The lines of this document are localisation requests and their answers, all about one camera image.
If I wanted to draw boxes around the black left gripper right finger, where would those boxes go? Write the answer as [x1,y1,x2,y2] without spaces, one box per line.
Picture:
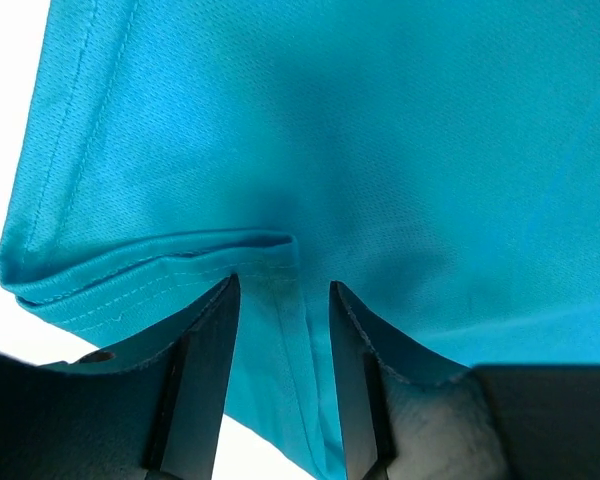
[329,281,600,479]

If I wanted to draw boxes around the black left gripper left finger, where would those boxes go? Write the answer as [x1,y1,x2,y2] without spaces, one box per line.
[0,277,240,479]

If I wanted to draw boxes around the teal t-shirt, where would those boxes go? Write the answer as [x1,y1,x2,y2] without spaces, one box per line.
[0,1,600,479]

